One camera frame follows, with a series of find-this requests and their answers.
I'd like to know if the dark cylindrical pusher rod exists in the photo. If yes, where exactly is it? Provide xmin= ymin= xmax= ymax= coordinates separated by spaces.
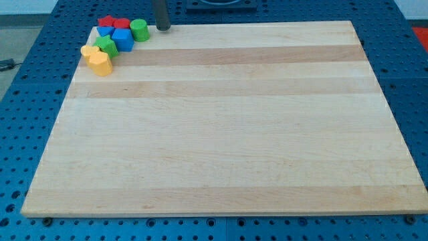
xmin=152 ymin=0 xmax=171 ymax=31

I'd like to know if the green cylinder block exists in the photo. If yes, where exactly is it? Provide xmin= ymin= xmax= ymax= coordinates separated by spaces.
xmin=130 ymin=19 xmax=150 ymax=42

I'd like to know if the light wooden board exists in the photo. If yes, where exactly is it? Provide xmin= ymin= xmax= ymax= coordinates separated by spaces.
xmin=21 ymin=21 xmax=427 ymax=218

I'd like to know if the blue cube block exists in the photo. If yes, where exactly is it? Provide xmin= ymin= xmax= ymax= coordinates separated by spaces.
xmin=112 ymin=28 xmax=134 ymax=52

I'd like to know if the red round block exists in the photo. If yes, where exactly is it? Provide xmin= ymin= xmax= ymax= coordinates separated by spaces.
xmin=113 ymin=18 xmax=130 ymax=29

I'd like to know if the red star block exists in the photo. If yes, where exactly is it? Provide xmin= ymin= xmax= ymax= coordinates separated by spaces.
xmin=98 ymin=15 xmax=116 ymax=27

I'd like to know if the blue triangle block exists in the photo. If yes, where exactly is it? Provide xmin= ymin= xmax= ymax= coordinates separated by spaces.
xmin=96 ymin=26 xmax=115 ymax=37

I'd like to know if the green star block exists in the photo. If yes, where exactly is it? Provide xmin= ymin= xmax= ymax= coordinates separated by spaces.
xmin=93 ymin=35 xmax=119 ymax=58

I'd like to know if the yellow hexagon block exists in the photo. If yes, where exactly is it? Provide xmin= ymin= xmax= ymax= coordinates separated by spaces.
xmin=89 ymin=52 xmax=113 ymax=76

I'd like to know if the yellow heart block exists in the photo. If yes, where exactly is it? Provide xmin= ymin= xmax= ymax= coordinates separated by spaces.
xmin=80 ymin=45 xmax=100 ymax=66

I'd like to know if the black power adapter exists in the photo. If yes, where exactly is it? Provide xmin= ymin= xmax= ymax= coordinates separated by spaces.
xmin=0 ymin=58 xmax=16 ymax=72

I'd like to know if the red object at right edge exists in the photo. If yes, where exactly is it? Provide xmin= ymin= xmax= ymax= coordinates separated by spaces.
xmin=412 ymin=27 xmax=428 ymax=52

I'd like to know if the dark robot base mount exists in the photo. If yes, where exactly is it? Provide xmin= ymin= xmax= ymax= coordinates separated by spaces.
xmin=185 ymin=0 xmax=258 ymax=12

